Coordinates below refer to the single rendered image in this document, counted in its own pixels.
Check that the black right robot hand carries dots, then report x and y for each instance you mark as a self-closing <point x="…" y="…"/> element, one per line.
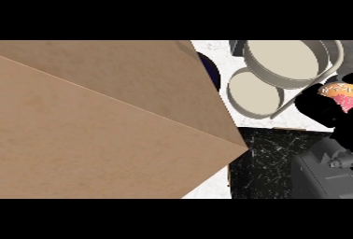
<point x="319" y="105"/>

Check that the pink cupcake with orange frosting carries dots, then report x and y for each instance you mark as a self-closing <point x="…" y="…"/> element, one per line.
<point x="341" y="95"/>

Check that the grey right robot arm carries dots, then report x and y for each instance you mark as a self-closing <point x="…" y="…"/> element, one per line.
<point x="324" y="174"/>

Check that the grey tiered basket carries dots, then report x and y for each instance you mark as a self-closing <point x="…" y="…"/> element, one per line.
<point x="275" y="65"/>

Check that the black marble tray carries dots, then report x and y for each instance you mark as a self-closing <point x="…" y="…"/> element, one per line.
<point x="266" y="161"/>

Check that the dark blue round object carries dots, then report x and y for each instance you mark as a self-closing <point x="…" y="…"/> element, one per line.
<point x="210" y="70"/>

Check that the brown wooden cabinet door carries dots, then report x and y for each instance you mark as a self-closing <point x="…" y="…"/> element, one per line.
<point x="100" y="124"/>

